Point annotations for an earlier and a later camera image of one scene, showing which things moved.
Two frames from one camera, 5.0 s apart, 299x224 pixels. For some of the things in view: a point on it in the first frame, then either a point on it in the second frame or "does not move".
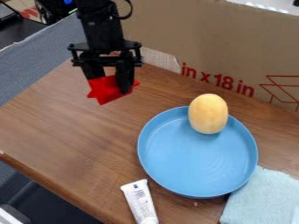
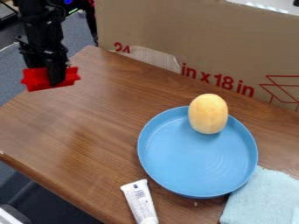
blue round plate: x=198 y=165 does not move
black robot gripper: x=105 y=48 -> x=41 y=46
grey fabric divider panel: x=30 y=59 does not move
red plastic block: x=105 y=89 -> x=36 y=78
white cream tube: x=140 y=199 does not move
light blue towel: x=265 y=200 does not move
